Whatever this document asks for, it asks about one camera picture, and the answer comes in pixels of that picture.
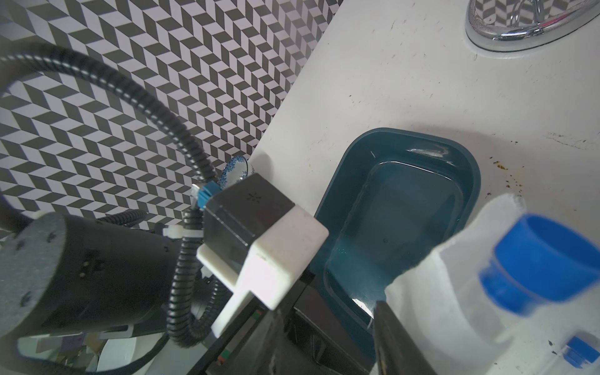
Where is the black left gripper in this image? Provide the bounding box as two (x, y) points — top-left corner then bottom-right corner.
(189, 276), (374, 374)

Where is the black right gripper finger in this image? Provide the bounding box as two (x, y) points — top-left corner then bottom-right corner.
(373, 301), (436, 375)

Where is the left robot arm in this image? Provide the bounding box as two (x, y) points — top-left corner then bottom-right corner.
(1, 175), (373, 374)

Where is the blue capped test tube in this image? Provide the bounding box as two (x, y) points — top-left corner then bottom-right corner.
(537, 331), (599, 375)
(443, 214), (599, 344)

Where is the teal plastic water tub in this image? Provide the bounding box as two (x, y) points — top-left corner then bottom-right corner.
(309, 128), (481, 360)

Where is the blue patterned plate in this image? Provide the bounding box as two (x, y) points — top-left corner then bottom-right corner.
(219, 156), (253, 190)

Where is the chrome glass rack stand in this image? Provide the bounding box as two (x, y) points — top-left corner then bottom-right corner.
(466, 0), (599, 53)

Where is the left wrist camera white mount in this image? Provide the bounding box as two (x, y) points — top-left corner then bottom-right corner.
(196, 173), (329, 337)

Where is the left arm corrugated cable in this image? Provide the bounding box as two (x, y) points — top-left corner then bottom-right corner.
(0, 43), (231, 348)

